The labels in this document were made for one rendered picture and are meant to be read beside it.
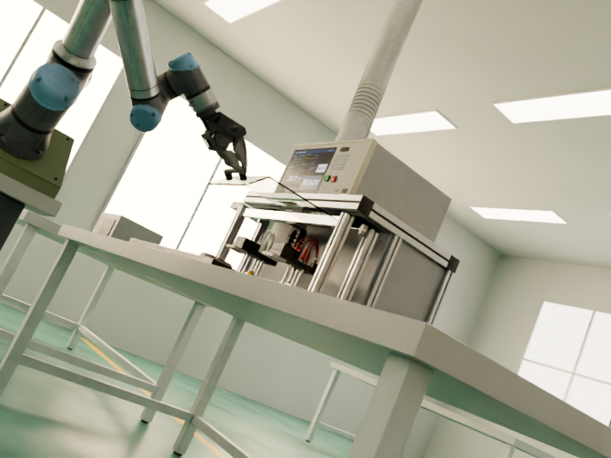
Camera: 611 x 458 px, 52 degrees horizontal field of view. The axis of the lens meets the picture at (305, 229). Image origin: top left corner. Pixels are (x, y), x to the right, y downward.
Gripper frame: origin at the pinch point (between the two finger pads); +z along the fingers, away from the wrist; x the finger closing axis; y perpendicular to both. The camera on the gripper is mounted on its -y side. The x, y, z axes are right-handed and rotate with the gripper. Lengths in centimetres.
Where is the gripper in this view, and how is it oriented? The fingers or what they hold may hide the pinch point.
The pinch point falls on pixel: (244, 170)
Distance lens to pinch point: 180.8
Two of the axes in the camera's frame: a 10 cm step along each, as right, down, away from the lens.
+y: -5.4, -0.6, 8.4
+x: -7.2, 5.5, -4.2
